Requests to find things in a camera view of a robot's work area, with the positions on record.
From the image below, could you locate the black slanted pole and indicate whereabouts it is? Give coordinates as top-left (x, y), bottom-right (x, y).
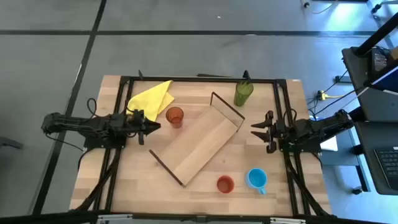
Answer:
top-left (354, 12), bottom-right (398, 57)

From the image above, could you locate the black aluminium rig frame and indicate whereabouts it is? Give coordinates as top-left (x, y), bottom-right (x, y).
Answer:
top-left (70, 70), bottom-right (338, 220)

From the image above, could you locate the black cable bundle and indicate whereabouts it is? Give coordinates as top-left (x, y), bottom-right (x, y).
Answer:
top-left (285, 152), bottom-right (332, 216)
top-left (76, 149), bottom-right (123, 212)

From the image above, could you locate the orange faceted plastic tumbler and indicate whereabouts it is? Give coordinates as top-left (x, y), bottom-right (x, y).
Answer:
top-left (165, 106), bottom-right (185, 129)

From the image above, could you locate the green faceted plastic tumbler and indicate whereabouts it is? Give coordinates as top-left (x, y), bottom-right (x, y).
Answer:
top-left (233, 80), bottom-right (254, 107)

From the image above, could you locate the black laptop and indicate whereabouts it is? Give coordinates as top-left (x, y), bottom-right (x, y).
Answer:
top-left (373, 146), bottom-right (398, 191)

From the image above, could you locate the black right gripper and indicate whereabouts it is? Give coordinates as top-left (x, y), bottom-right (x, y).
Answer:
top-left (251, 110), bottom-right (286, 154)

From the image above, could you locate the yellow cable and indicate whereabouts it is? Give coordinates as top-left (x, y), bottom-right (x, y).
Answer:
top-left (320, 91), bottom-right (348, 100)

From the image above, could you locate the plain orange cup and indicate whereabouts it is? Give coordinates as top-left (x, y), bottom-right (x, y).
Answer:
top-left (216, 175), bottom-right (235, 194)

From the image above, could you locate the grey desk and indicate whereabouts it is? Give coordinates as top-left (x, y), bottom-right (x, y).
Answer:
top-left (341, 46), bottom-right (398, 196)

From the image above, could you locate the wooden shelf with black frame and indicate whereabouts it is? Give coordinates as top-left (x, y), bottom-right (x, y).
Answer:
top-left (149, 91), bottom-right (246, 187)

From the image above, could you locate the yellow cloth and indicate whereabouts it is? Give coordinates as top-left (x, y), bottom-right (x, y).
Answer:
top-left (126, 80), bottom-right (175, 122)

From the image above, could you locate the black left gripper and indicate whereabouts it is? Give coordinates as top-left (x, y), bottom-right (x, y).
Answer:
top-left (124, 109), bottom-right (162, 146)

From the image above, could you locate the blue mug with handle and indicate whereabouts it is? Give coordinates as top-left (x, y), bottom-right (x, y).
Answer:
top-left (245, 167), bottom-right (268, 195)

